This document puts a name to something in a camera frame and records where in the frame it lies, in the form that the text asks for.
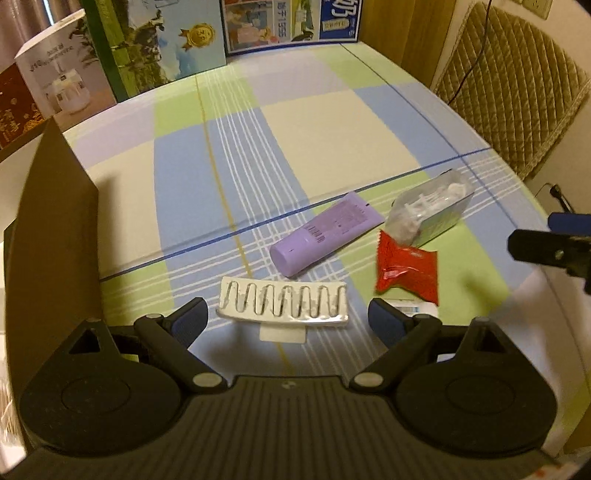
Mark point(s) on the checked tablecloth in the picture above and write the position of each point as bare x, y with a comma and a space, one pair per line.
323, 138

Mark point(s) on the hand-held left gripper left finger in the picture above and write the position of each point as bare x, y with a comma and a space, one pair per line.
189, 323

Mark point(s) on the chair with quilted cover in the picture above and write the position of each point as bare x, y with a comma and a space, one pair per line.
508, 83

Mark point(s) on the white appliance box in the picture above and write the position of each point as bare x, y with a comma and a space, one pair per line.
64, 69

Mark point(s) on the small white paper card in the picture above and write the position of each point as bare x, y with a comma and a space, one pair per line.
281, 334

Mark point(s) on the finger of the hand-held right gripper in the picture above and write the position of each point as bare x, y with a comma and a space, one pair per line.
540, 247
570, 222

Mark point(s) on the purple tube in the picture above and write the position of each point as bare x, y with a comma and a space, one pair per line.
323, 230

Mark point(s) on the beige wall socket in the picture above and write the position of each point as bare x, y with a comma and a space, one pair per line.
539, 7

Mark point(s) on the blue milk carton box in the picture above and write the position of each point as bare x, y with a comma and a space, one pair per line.
286, 23

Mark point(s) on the wooden door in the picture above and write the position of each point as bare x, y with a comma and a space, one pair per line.
406, 37

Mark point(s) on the green milk carton box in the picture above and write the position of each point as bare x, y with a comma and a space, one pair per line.
161, 41

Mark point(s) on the clear floss pick box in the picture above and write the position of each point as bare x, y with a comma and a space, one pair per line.
434, 207

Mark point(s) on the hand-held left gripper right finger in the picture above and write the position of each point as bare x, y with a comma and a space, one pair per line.
388, 323

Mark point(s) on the brown cardboard box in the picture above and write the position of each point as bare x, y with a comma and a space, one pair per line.
55, 230

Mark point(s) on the beige curtain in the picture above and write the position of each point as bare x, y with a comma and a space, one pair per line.
37, 18

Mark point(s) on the red gift box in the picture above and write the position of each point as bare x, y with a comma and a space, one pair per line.
18, 110

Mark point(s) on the red snack packet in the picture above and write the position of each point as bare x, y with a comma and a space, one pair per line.
406, 272

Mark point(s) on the white sachet with blue print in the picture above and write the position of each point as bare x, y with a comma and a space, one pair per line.
418, 308

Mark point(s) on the white ridged soap tray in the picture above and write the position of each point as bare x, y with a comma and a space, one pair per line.
277, 300

